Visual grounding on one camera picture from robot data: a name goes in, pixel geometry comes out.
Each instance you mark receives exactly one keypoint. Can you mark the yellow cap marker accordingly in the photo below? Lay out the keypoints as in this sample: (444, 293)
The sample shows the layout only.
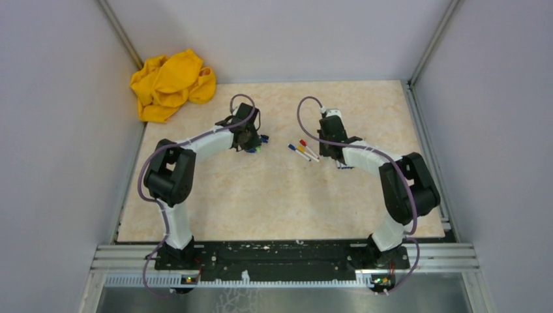
(303, 151)

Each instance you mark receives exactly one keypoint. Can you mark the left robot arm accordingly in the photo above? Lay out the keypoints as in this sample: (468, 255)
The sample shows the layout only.
(168, 174)

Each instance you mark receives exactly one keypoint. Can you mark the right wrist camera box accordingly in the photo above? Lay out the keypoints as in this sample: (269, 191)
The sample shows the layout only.
(325, 112)

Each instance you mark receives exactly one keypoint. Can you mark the yellow crumpled cloth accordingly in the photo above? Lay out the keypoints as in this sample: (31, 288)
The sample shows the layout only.
(164, 84)

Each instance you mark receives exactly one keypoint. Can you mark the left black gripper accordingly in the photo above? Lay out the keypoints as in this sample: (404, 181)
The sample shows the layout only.
(253, 144)

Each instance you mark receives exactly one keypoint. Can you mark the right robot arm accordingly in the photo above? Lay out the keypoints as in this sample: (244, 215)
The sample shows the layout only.
(409, 190)

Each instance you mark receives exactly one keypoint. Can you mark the red cap marker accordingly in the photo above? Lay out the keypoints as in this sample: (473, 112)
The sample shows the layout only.
(308, 149)

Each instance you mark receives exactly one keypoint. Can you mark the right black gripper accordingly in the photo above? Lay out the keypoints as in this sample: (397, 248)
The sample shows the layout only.
(323, 151)

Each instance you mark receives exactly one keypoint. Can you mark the aluminium front rail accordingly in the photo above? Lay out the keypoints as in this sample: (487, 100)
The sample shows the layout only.
(133, 266)

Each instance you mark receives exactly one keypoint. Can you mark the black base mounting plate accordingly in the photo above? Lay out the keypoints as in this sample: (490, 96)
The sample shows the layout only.
(281, 261)

